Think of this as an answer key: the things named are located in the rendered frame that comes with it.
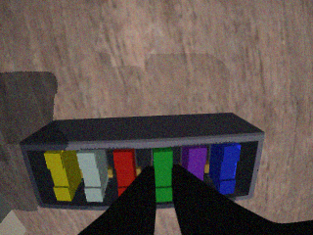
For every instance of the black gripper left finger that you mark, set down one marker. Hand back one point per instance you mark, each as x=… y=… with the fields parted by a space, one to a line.
x=133 y=213

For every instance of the purple fuse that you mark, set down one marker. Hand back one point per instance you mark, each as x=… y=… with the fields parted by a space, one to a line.
x=194 y=159

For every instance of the red fuse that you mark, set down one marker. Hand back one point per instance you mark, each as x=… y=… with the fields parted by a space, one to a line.
x=125 y=166

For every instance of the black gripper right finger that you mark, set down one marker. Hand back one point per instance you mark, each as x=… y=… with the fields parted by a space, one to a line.
x=203 y=211

